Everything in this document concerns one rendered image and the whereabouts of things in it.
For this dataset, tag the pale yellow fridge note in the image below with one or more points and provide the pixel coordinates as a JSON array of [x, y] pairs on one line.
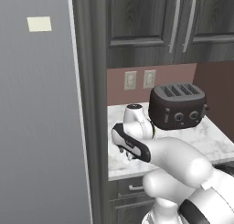
[[39, 24]]

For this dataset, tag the dark wood tall side panel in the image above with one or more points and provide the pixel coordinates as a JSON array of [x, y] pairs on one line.
[[93, 81]]

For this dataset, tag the dark wood drawer front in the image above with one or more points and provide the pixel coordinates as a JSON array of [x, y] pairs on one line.
[[128, 192]]

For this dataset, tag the black hob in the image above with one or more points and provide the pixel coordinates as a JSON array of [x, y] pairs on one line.
[[227, 169]]

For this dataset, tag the grey fridge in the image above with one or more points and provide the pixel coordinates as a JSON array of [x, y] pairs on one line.
[[39, 118]]

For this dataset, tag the beige wall socket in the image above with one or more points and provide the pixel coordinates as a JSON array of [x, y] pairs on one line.
[[149, 79], [130, 80]]

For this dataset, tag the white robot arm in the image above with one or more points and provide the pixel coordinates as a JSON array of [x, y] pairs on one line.
[[176, 160]]

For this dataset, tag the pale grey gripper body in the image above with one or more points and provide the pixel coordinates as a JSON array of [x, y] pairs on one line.
[[131, 156]]

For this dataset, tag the dark brown four-slot toaster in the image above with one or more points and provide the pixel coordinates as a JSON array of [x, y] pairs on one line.
[[176, 108]]

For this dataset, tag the dark wood wall cupboard door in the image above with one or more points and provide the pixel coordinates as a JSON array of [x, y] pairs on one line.
[[213, 23], [137, 23]]

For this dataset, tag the dark wood base cupboard door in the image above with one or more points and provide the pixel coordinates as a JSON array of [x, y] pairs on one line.
[[131, 212]]

